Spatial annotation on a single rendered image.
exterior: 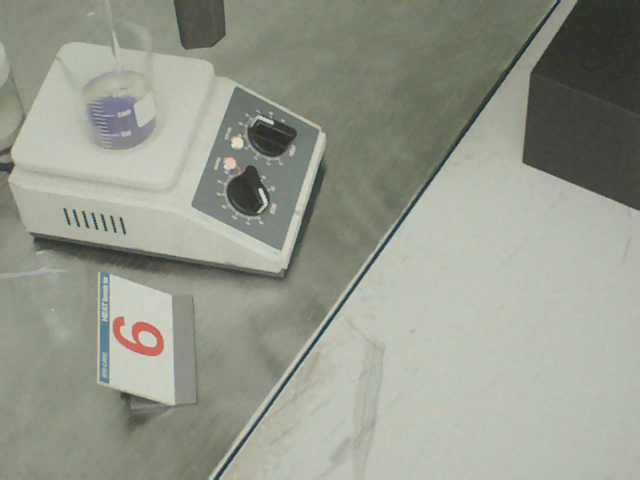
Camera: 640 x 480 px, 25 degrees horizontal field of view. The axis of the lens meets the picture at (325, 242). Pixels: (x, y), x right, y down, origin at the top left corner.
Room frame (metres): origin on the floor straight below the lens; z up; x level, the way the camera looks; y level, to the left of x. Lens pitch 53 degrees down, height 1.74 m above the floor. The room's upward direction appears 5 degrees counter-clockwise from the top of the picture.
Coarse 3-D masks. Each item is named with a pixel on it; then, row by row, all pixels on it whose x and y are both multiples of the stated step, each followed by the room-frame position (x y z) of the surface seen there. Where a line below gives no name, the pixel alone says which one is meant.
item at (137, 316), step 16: (112, 288) 0.59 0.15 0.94; (128, 288) 0.59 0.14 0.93; (112, 304) 0.57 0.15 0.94; (128, 304) 0.58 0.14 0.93; (144, 304) 0.58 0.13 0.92; (160, 304) 0.59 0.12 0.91; (112, 320) 0.56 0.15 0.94; (128, 320) 0.57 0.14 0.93; (144, 320) 0.57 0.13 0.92; (160, 320) 0.58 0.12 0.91; (112, 336) 0.55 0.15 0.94; (128, 336) 0.55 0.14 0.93; (144, 336) 0.56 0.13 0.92; (160, 336) 0.56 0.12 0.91; (112, 352) 0.54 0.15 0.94; (128, 352) 0.54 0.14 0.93; (144, 352) 0.54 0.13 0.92; (160, 352) 0.55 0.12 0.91; (112, 368) 0.52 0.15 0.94; (128, 368) 0.53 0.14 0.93; (144, 368) 0.53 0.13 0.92; (160, 368) 0.54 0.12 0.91; (128, 384) 0.51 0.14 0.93; (144, 384) 0.52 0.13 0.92; (160, 384) 0.52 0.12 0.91
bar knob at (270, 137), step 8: (256, 120) 0.70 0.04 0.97; (264, 120) 0.70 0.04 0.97; (272, 120) 0.70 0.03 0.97; (248, 128) 0.71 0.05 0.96; (256, 128) 0.70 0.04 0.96; (264, 128) 0.70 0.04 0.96; (272, 128) 0.70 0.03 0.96; (280, 128) 0.70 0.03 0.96; (288, 128) 0.70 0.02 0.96; (248, 136) 0.70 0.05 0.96; (256, 136) 0.70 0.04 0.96; (264, 136) 0.70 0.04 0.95; (272, 136) 0.70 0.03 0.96; (280, 136) 0.70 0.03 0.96; (288, 136) 0.70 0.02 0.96; (256, 144) 0.69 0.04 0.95; (264, 144) 0.69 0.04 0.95; (272, 144) 0.70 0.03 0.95; (280, 144) 0.70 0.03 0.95; (288, 144) 0.70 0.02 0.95; (264, 152) 0.69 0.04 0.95; (272, 152) 0.69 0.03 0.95; (280, 152) 0.69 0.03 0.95
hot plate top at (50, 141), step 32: (160, 64) 0.75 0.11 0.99; (192, 64) 0.75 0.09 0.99; (64, 96) 0.72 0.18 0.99; (192, 96) 0.71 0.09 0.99; (32, 128) 0.69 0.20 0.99; (64, 128) 0.69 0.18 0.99; (192, 128) 0.68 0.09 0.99; (32, 160) 0.66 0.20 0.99; (64, 160) 0.66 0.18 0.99; (96, 160) 0.66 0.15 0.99; (128, 160) 0.66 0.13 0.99; (160, 160) 0.66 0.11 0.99
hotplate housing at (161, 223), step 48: (192, 144) 0.68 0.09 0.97; (48, 192) 0.65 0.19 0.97; (96, 192) 0.65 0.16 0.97; (144, 192) 0.64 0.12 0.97; (192, 192) 0.64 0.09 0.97; (96, 240) 0.65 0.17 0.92; (144, 240) 0.64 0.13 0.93; (192, 240) 0.62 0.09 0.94; (240, 240) 0.62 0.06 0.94; (288, 240) 0.63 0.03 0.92
